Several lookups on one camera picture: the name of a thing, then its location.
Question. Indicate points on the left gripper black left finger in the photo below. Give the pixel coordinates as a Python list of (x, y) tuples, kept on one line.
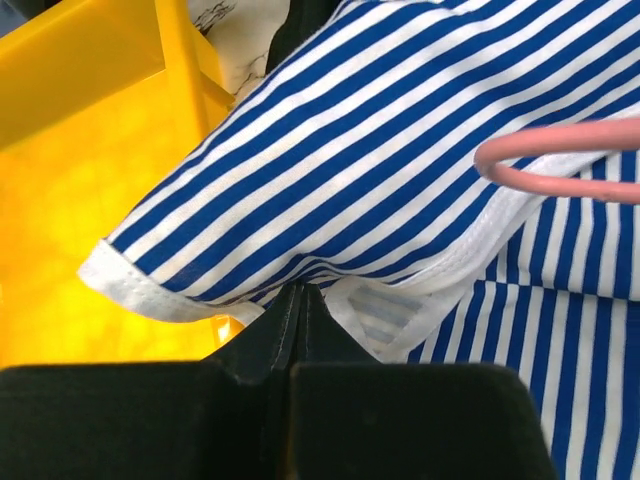
[(221, 417)]

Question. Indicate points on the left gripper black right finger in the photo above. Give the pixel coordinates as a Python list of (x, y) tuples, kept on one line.
[(352, 417)]

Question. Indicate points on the blue white striped tank top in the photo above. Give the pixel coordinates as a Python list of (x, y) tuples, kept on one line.
[(351, 167)]

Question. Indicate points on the pink wire hanger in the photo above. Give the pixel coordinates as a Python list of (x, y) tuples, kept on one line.
[(601, 135)]

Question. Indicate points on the black tank top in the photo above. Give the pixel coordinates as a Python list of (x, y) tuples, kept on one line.
[(305, 17)]

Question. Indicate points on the yellow plastic tray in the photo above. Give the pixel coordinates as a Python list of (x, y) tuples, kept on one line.
[(100, 100)]

